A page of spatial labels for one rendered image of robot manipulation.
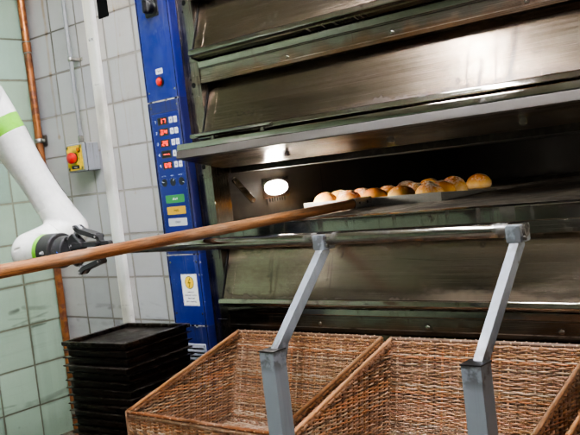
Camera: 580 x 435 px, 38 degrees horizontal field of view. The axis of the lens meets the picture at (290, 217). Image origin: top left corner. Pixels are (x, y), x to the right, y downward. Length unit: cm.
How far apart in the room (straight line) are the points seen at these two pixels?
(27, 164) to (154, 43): 66
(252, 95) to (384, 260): 65
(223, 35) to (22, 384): 152
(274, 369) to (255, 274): 85
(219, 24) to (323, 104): 47
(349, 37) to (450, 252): 64
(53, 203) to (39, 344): 106
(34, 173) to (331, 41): 89
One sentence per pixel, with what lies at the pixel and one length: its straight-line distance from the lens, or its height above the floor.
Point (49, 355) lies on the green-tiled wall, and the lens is 339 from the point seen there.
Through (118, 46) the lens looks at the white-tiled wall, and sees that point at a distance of 300.
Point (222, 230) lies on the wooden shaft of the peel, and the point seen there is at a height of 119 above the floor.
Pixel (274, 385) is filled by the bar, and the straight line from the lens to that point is 181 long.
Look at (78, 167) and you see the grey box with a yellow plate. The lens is 308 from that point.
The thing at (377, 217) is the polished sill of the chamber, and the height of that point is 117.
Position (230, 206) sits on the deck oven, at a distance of 273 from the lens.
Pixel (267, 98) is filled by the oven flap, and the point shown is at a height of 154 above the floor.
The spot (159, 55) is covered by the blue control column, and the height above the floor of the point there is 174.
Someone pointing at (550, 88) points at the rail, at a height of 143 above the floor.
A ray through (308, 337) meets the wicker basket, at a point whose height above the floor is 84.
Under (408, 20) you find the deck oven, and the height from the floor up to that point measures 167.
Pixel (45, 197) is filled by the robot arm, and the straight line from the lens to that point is 240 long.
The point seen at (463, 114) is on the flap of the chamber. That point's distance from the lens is 198.
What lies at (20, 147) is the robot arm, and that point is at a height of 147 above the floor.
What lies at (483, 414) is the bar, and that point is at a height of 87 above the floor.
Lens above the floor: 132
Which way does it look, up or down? 3 degrees down
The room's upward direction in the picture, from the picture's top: 7 degrees counter-clockwise
